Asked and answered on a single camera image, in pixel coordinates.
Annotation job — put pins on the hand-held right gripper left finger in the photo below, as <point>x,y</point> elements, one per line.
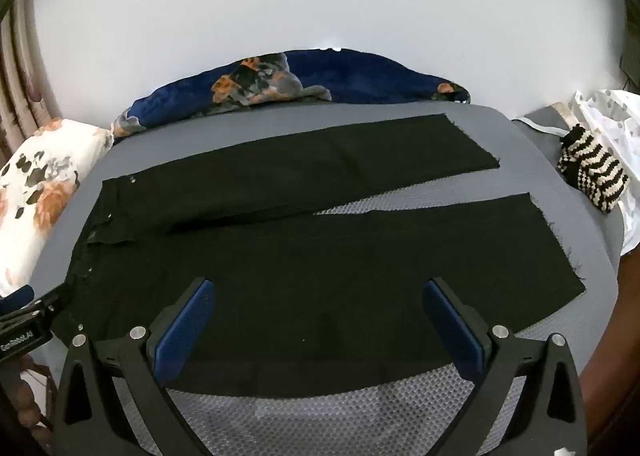
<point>182,333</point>

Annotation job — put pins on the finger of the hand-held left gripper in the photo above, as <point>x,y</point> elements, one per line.
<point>37,308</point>

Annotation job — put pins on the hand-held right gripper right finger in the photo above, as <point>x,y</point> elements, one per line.
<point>455,333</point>

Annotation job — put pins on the black pants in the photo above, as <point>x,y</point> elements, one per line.
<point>300,286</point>

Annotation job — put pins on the white floral pillow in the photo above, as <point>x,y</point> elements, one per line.
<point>50,176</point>

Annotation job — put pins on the black white striped knit cloth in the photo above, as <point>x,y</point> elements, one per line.
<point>592,171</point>

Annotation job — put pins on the beige curtain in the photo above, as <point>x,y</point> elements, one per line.
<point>20,86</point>

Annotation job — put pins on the blue floral blanket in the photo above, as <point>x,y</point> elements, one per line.
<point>380,76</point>

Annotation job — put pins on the dark hanging cloth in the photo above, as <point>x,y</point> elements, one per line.
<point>631,63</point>

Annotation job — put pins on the wooden turned bed post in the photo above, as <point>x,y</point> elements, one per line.
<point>25,396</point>

